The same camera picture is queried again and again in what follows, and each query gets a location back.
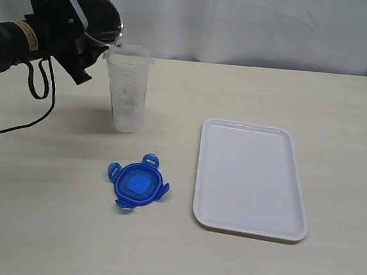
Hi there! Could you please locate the clear tall plastic container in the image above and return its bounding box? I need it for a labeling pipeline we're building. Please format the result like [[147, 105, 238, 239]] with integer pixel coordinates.
[[103, 42, 153, 133]]

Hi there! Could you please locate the white rectangular plastic tray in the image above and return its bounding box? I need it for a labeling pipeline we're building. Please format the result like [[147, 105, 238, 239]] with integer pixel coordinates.
[[192, 118, 309, 243]]

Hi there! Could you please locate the blue clip-lock lid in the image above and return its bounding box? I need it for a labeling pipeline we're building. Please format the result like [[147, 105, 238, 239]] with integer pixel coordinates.
[[107, 153, 170, 210]]

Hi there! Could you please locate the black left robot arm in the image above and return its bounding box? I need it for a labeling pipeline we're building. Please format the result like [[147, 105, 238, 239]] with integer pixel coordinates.
[[0, 0, 123, 85]]

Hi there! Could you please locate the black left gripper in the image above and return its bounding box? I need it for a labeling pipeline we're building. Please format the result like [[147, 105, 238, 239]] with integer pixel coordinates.
[[24, 0, 110, 85]]

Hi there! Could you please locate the stainless steel cup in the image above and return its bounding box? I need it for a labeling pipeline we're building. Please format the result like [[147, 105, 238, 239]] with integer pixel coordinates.
[[77, 0, 124, 47]]

